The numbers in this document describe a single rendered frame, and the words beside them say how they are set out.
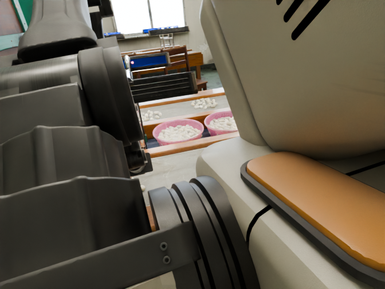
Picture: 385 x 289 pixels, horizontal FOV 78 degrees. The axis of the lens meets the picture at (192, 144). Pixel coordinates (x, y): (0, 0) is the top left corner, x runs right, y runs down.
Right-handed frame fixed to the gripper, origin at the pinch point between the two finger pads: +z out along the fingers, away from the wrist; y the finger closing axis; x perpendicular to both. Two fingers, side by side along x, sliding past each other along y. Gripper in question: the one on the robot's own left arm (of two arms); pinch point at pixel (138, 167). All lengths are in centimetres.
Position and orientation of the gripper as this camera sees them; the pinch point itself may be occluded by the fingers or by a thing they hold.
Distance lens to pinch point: 90.4
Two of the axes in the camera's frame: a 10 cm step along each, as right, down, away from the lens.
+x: 2.3, 9.6, -1.5
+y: -9.6, 2.0, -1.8
